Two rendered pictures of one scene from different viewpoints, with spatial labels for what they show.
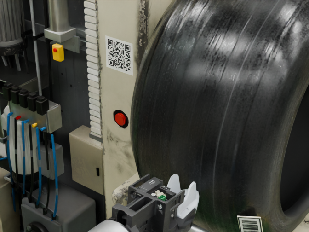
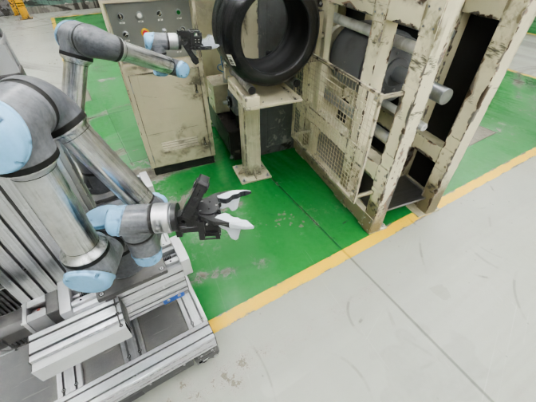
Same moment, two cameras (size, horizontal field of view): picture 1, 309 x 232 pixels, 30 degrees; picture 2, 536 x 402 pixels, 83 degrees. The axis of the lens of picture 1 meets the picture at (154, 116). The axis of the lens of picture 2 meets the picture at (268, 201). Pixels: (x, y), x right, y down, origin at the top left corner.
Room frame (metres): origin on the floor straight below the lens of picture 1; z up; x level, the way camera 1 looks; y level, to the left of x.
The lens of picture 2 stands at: (-0.52, -1.19, 1.57)
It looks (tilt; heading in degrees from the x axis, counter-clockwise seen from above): 42 degrees down; 32
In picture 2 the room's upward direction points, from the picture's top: straight up
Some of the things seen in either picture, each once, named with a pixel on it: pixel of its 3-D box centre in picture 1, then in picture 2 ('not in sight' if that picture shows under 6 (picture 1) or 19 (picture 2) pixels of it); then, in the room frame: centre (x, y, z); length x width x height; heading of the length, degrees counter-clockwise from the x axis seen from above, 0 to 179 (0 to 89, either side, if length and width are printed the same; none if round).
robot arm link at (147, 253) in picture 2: not in sight; (145, 241); (-0.24, -0.63, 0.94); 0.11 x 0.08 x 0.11; 37
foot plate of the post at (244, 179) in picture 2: not in sight; (251, 170); (1.19, 0.04, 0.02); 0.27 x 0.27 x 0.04; 54
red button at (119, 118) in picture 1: (121, 118); not in sight; (1.14, 0.08, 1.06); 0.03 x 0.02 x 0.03; 54
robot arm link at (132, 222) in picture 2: not in sight; (132, 220); (-0.26, -0.64, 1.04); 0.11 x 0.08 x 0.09; 127
